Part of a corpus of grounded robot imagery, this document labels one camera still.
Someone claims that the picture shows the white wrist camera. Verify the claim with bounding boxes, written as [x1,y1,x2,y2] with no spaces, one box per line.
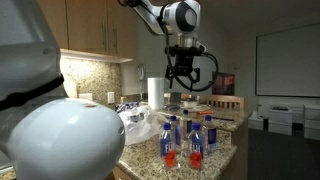
[196,41,208,51]

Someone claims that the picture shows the white wall phone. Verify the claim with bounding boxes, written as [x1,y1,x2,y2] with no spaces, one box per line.
[137,63,147,83]

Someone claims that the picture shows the white storage box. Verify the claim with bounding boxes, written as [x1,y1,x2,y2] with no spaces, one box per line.
[268,122,294,136]
[248,111,266,131]
[303,103,320,141]

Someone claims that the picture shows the wooden wall cabinets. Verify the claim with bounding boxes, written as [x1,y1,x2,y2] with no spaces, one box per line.
[36,0,141,64]

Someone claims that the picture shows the dark round dish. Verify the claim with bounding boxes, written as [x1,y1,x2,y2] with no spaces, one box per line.
[164,103,182,113]

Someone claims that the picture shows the black cable strap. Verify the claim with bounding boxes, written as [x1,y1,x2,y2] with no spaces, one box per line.
[0,74,65,112]

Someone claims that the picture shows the wide wooden chair back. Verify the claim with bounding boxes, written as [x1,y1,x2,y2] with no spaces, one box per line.
[198,94,245,113]

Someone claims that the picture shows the dark red framed picture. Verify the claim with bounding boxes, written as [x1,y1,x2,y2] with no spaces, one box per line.
[211,70,236,96]

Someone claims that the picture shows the white bowl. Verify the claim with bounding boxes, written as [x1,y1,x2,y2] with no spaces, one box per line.
[182,99,199,109]

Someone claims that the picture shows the dark grey container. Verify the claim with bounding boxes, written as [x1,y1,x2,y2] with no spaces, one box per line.
[169,92,183,104]

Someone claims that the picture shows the white paper towel roll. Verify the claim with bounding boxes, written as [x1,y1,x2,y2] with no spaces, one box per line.
[147,77,165,111]

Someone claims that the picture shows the translucent white plastic bag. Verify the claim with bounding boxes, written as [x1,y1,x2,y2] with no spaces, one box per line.
[116,104,168,146]

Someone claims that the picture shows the white wall outlet plate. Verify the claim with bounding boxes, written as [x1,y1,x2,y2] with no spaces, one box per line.
[78,92,94,102]
[107,91,116,105]

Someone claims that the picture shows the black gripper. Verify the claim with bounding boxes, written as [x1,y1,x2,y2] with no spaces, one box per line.
[168,54,202,92]

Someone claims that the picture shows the black flat strip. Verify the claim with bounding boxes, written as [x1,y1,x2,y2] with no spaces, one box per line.
[213,116,234,122]

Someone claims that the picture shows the white projection screen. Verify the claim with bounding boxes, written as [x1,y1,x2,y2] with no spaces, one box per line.
[255,22,320,99]

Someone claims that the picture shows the white printer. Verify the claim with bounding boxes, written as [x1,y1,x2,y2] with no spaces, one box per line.
[268,105,294,125]

